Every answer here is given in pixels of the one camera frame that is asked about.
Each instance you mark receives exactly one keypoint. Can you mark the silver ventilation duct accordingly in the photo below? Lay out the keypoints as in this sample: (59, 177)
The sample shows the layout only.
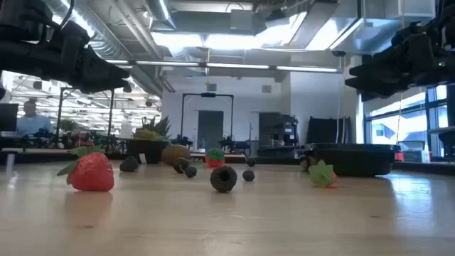
(106, 32)

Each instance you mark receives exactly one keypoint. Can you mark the red strawberry green leaves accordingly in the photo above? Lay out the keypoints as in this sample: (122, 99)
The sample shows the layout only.
(321, 174)
(215, 160)
(92, 174)

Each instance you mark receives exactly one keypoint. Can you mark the dark background monitor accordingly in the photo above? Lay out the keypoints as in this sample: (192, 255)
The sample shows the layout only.
(8, 117)

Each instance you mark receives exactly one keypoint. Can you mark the dark equipment cabinet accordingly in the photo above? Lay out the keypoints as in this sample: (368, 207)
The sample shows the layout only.
(277, 128)

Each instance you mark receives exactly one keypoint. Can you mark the person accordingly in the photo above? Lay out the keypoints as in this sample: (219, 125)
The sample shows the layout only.
(32, 122)

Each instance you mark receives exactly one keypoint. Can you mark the blackberry with stem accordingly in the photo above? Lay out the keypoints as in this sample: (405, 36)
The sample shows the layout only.
(181, 166)

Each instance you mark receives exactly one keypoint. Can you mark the brown kiwi fruit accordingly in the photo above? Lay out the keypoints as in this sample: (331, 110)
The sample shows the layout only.
(174, 153)

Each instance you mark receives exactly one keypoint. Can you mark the green succulent in black pot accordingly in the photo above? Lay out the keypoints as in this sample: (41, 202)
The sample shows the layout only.
(147, 151)

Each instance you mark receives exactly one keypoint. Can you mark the grey wall vent grille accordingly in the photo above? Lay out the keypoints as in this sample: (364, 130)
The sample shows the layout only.
(266, 89)
(211, 87)

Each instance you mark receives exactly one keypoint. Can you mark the black blackberry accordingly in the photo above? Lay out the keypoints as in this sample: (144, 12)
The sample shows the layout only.
(223, 179)
(129, 164)

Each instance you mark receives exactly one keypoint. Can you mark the red box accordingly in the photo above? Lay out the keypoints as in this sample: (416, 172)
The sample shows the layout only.
(399, 156)

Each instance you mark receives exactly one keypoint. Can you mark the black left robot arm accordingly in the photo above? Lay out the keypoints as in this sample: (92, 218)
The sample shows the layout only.
(21, 17)

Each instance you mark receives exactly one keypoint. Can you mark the black frame with camera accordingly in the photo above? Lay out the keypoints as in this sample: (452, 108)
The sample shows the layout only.
(208, 95)

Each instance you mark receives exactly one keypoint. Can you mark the black plastic tupperware container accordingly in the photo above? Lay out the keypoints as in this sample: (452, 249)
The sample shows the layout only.
(355, 160)

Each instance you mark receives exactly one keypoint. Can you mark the black standing panel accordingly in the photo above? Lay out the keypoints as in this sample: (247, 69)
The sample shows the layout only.
(327, 129)

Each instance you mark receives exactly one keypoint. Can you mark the black robot station frame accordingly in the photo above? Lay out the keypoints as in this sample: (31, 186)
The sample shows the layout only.
(111, 117)

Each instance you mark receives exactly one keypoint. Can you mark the grey door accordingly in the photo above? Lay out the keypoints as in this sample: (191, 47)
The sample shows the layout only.
(210, 128)

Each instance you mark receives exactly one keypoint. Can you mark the white bottle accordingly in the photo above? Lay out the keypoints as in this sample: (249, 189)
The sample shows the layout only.
(125, 129)

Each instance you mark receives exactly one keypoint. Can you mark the grey box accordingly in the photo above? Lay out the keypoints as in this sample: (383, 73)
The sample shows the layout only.
(414, 155)

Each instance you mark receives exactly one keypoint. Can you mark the long ceiling light strip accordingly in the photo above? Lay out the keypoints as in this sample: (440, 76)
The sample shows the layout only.
(234, 66)

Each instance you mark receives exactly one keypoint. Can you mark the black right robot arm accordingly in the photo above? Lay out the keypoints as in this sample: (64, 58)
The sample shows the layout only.
(446, 14)

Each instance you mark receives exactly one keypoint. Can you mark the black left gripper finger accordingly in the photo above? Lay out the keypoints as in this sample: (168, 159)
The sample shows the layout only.
(106, 87)
(103, 69)

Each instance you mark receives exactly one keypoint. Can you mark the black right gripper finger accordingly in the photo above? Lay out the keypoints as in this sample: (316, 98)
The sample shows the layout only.
(380, 87)
(384, 67)

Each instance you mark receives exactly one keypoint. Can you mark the dark dome security camera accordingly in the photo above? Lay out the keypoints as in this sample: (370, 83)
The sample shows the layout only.
(338, 53)

